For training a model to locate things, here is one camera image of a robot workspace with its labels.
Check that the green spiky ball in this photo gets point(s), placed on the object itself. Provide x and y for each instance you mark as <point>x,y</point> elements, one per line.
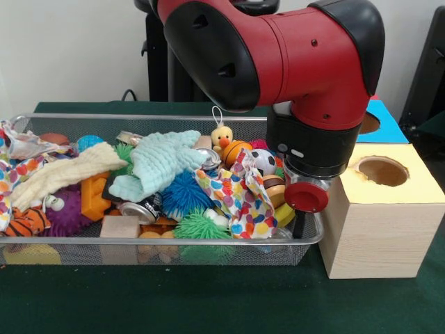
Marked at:
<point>122,151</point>

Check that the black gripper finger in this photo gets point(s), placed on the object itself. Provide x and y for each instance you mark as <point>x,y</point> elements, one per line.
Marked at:
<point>300,226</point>

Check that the dark green tablecloth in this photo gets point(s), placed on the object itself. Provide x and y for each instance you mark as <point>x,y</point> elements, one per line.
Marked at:
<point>208,299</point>

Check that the colourful polka-dot cloth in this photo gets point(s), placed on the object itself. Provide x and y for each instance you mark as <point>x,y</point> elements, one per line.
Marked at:
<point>240,202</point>

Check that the small soccer ball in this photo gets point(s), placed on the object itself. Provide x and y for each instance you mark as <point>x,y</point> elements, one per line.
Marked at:
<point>264,161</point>

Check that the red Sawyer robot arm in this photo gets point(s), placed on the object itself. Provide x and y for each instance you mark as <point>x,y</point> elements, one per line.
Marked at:
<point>292,49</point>

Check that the shallow clear mesh bin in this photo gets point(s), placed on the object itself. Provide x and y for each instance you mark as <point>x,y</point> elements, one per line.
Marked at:
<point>139,254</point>

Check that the wooden burger toy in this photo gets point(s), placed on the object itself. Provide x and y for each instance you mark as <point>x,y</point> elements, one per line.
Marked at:
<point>274,189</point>

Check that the wooden box with three holes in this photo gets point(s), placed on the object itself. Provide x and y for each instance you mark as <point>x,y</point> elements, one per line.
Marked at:
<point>382,236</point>

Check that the dark green side table cloth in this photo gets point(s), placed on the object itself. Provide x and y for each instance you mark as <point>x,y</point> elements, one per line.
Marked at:
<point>432,125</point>

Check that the black drink can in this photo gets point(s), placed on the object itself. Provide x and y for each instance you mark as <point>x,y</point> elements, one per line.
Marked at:
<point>142,210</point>

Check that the small orange basketball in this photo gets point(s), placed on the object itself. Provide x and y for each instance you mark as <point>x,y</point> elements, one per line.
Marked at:
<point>235,153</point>

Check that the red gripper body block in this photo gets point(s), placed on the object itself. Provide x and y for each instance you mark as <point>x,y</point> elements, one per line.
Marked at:
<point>306,197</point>

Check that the black floor stand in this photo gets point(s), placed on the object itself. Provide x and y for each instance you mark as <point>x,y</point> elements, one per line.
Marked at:
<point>427,76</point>

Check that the mint green knit cloth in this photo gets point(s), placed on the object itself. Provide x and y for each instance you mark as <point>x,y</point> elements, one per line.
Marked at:
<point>160,161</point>

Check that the cream cloth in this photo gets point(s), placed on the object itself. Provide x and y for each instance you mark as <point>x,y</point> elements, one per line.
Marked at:
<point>62,174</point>

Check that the yellow duck toy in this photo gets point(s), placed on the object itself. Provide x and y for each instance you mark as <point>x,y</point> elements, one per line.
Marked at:
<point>222,136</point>

